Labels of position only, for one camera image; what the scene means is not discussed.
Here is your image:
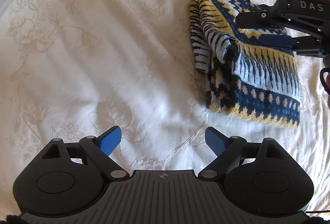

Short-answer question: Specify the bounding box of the navy yellow patterned knit sweater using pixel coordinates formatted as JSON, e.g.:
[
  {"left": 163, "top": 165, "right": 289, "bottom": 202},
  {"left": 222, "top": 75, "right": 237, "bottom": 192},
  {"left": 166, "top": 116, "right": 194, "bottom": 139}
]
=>
[{"left": 189, "top": 0, "right": 300, "bottom": 128}]

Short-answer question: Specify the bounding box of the person right hand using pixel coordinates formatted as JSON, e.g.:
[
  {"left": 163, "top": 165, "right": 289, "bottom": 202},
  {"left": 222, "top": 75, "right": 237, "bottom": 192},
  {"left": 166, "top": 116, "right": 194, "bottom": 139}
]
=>
[{"left": 323, "top": 72, "right": 330, "bottom": 109}]

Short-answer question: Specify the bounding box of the white floral bedspread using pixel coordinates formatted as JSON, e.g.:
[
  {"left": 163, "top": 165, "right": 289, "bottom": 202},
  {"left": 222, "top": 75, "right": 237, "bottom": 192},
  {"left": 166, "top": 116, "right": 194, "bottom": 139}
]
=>
[{"left": 1, "top": 0, "right": 329, "bottom": 217}]

